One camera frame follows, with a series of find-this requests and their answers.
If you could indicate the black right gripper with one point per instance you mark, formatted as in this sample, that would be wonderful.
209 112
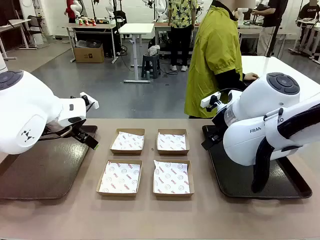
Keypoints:
217 131

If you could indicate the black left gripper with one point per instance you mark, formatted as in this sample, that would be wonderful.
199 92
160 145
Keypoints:
80 132

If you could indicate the brown cardboard donut box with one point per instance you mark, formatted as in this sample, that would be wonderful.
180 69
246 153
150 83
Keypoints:
172 195
172 152
117 194
126 152

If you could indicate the white printed paper liner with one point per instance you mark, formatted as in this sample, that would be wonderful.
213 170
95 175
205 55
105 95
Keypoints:
172 177
127 141
120 177
171 142

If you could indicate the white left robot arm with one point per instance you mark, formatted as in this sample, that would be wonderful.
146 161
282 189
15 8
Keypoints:
25 112

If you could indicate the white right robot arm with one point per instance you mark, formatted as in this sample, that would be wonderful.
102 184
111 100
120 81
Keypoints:
262 105

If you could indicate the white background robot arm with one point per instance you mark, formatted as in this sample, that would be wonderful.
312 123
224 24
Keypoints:
78 7
110 8
161 11

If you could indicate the person's left forearm black sleeve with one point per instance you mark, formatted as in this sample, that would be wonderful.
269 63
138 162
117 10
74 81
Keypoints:
228 80

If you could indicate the black serving tray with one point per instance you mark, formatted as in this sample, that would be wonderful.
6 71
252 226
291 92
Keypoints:
237 180

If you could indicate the dark brown serving tray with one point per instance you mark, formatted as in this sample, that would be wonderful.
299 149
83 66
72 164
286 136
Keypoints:
50 170

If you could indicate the grey tray in carton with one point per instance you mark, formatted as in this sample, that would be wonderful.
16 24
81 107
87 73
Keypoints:
88 44

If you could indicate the person's left hand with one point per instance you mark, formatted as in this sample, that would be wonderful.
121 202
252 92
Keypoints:
251 76

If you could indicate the cardboard box on floor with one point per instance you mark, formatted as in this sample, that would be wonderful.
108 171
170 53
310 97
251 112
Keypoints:
88 55

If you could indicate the person in yellow-green jacket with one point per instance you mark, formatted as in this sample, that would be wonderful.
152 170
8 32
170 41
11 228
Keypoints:
212 50

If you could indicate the dark plastic stool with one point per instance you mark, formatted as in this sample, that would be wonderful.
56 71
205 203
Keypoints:
150 65

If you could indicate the large white side table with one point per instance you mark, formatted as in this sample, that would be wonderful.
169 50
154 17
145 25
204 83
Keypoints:
275 65

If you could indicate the white crumpled bag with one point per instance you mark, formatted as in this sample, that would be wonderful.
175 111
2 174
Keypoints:
153 50

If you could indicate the person in khaki trousers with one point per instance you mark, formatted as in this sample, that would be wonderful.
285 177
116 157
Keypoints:
265 37

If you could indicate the white standing desk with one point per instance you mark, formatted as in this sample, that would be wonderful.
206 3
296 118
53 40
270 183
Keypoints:
136 28

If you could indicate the wooden top desk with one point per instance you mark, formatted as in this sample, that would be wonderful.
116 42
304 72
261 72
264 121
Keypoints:
162 25

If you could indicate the person in floral shirt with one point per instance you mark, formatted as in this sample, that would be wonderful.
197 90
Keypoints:
181 15

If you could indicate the black stand pole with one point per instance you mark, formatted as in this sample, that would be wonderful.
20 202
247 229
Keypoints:
275 30

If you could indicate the grey office chair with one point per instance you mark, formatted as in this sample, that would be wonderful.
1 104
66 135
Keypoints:
33 25

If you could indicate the person in red top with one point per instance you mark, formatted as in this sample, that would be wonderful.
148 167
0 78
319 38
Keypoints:
70 11

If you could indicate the white desk with grey legs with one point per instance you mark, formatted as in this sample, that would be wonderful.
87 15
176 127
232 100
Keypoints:
12 23

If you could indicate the person in black printed shirt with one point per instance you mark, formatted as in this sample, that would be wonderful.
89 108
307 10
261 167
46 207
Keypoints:
310 12

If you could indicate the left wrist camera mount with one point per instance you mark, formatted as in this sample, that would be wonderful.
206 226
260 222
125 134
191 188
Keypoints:
90 102

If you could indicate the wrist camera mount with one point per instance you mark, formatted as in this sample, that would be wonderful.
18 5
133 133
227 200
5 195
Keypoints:
90 102
208 100

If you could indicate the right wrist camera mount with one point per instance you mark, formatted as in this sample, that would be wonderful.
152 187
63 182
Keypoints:
208 100

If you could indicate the white frame work desk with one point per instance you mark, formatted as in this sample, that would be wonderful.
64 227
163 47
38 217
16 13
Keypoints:
95 26

